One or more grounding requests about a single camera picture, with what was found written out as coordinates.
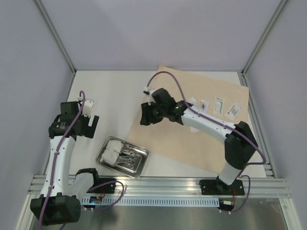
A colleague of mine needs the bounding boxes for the clear blister packet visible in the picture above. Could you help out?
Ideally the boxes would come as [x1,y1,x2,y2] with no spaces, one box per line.
[200,100,210,113]
[188,97,199,109]

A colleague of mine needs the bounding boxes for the white gauze pad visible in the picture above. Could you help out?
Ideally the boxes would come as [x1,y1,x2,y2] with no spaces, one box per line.
[100,149,119,165]
[190,127,199,133]
[106,140,124,153]

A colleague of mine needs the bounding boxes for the green white suture packet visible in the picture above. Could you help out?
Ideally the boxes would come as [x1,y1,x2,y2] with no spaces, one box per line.
[213,97,225,115]

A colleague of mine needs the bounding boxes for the long steel hemostat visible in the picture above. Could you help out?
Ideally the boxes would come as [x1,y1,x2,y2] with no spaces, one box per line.
[121,144,137,156]

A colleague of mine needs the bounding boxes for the stainless steel tray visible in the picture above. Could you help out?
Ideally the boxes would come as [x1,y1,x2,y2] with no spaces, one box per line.
[96,137,149,178]

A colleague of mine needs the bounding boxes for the steel hemostat forceps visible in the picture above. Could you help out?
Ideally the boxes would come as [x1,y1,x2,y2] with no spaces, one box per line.
[115,154,137,168]
[117,153,139,170]

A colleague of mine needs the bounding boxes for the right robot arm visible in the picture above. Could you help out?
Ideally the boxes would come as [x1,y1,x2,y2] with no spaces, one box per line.
[140,87,258,194]

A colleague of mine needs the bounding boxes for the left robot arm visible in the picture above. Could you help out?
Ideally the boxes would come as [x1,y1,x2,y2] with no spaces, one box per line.
[30,99,101,227]

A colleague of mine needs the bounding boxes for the beige cloth drape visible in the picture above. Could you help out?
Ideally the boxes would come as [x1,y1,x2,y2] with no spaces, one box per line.
[127,66,249,173]

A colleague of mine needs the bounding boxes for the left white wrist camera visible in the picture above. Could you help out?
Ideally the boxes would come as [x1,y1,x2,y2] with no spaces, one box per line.
[82,99,94,118]

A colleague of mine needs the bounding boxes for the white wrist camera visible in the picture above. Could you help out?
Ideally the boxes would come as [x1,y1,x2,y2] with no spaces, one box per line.
[143,86,156,97]
[82,99,94,118]

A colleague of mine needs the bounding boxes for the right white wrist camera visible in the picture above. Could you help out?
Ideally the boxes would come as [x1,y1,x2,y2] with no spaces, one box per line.
[143,86,156,97]

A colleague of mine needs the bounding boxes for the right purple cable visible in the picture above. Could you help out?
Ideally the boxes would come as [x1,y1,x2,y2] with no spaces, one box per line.
[146,71,267,214]

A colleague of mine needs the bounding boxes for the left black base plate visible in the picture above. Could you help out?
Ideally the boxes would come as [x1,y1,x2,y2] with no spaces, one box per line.
[86,177,116,194]

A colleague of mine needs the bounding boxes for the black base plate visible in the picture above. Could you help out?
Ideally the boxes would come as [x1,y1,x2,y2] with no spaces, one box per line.
[86,177,116,194]
[199,178,245,196]

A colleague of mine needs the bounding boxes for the left aluminium frame post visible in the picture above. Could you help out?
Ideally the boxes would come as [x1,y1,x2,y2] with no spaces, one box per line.
[33,0,76,76]

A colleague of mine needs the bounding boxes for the aluminium frame post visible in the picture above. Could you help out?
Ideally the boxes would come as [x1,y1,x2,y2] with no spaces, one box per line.
[33,0,76,76]
[241,0,290,76]

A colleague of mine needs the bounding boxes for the aluminium mounting rail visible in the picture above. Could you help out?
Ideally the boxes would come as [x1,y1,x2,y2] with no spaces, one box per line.
[28,174,292,199]

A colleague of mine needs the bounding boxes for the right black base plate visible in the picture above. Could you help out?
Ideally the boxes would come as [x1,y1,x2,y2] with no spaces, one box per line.
[199,178,245,196]

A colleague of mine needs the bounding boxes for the slotted grey cable duct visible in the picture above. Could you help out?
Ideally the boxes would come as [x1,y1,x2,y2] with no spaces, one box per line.
[81,195,220,207]

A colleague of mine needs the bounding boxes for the right aluminium frame post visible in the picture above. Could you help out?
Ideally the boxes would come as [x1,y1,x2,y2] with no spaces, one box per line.
[241,0,290,76]

